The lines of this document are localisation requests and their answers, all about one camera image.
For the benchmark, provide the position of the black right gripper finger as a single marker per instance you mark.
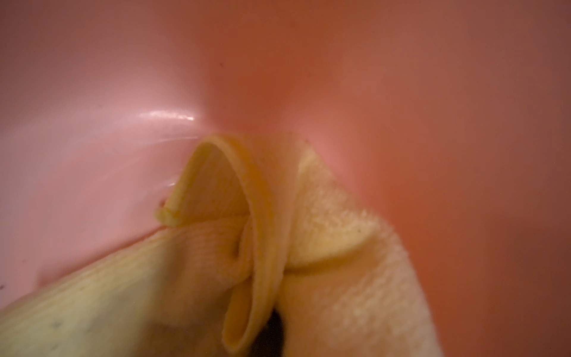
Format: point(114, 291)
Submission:
point(270, 340)

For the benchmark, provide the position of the cream yellow microfibre cloth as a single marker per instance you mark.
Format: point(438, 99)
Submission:
point(255, 223)

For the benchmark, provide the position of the pink plastic bucket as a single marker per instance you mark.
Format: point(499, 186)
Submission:
point(449, 118)

